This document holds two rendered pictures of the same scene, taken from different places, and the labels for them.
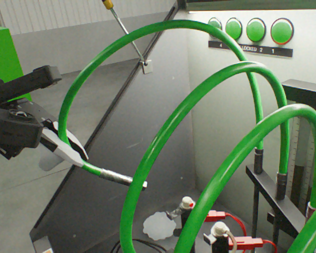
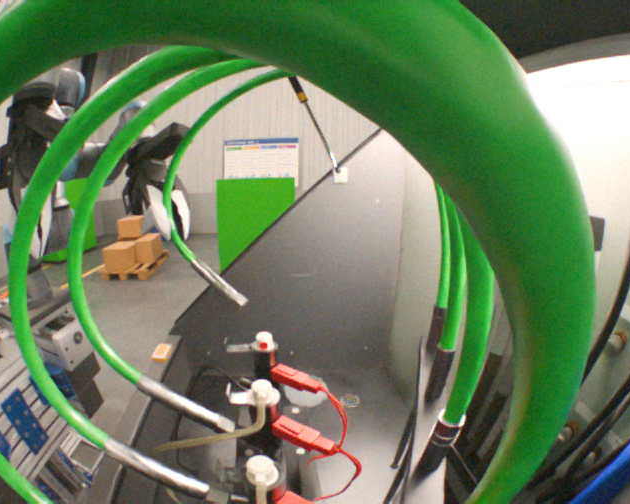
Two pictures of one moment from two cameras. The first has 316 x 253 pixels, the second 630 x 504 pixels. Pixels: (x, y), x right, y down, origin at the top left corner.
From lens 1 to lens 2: 31 cm
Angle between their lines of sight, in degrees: 26
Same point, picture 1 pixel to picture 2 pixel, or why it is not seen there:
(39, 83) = (164, 138)
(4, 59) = (283, 203)
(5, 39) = (289, 185)
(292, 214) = (429, 426)
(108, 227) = (249, 365)
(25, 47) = not seen: hidden behind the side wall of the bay
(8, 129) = (52, 125)
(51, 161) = (147, 224)
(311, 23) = not seen: hidden behind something
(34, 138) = not seen: hidden behind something
